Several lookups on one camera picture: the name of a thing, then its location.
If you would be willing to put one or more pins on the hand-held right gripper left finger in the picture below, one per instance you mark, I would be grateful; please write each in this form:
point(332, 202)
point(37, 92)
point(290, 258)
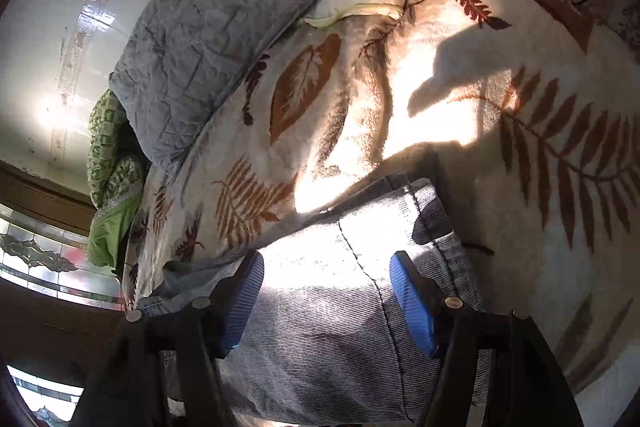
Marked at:
point(246, 299)

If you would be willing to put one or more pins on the patterned glass window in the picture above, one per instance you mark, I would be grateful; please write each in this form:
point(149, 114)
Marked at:
point(40, 257)

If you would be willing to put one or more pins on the grey quilted pillow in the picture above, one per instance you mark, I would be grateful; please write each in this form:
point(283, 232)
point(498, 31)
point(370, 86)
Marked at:
point(215, 32)

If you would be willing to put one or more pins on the green patterned quilt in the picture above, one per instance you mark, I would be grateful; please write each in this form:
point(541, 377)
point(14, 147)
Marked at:
point(110, 167)

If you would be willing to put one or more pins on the grey denim pants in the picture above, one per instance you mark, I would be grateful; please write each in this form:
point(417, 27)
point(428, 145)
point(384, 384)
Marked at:
point(325, 307)

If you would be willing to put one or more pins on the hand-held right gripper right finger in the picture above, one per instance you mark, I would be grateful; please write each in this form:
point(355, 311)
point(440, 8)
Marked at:
point(411, 302)

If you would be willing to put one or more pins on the leaf print blanket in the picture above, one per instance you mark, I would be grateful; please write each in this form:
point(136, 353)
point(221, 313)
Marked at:
point(550, 232)

